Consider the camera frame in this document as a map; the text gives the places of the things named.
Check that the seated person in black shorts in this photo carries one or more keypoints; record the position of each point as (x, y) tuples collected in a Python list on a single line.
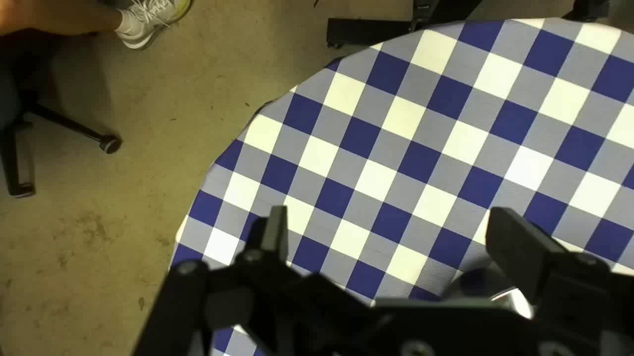
[(59, 14)]

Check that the blue white checkered tablecloth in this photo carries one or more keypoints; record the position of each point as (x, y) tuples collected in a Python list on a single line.
[(436, 151)]

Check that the black chair base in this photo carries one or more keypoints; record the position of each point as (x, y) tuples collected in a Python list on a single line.
[(26, 125)]

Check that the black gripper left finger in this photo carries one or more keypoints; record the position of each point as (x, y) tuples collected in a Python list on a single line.
[(198, 309)]

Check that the white sneaker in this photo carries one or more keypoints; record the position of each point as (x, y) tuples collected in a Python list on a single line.
[(150, 20)]

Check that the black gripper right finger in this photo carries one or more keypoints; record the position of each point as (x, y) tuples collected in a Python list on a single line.
[(527, 254)]

